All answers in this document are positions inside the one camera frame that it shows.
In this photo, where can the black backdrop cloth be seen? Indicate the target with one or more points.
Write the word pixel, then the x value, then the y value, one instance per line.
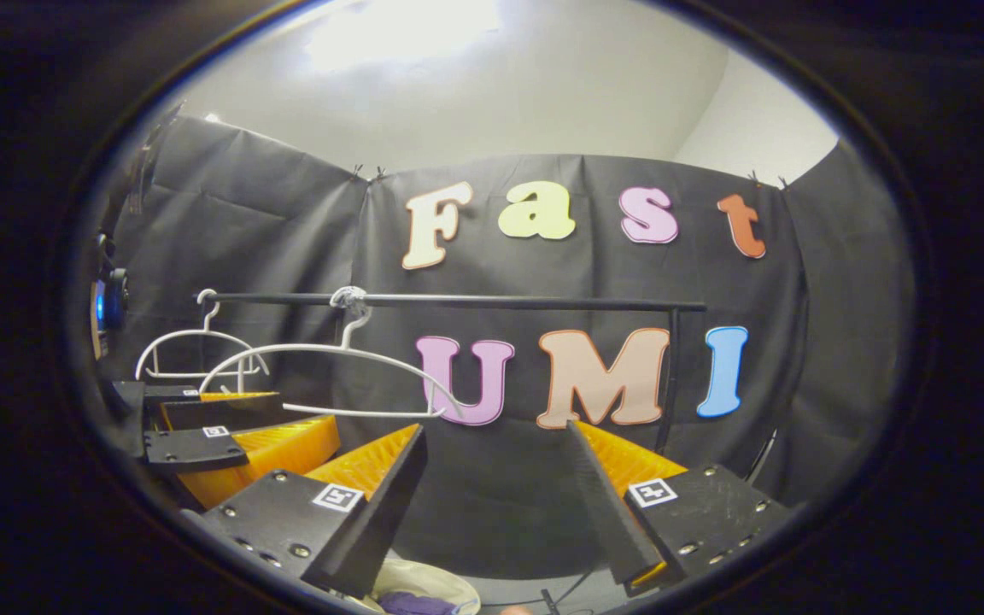
pixel 270 222

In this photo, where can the purple shirt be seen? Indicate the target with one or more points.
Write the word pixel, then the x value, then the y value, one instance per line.
pixel 415 605

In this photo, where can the cream laundry hamper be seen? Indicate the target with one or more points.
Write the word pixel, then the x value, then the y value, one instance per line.
pixel 432 576

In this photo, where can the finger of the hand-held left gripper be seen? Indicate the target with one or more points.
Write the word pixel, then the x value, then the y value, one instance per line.
pixel 287 448
pixel 219 412

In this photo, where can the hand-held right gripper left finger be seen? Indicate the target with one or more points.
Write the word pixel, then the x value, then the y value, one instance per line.
pixel 381 512

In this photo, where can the white clothes hanger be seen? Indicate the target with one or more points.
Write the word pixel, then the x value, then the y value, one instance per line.
pixel 321 347
pixel 193 333

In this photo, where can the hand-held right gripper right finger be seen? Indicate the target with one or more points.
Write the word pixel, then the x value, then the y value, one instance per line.
pixel 607 512

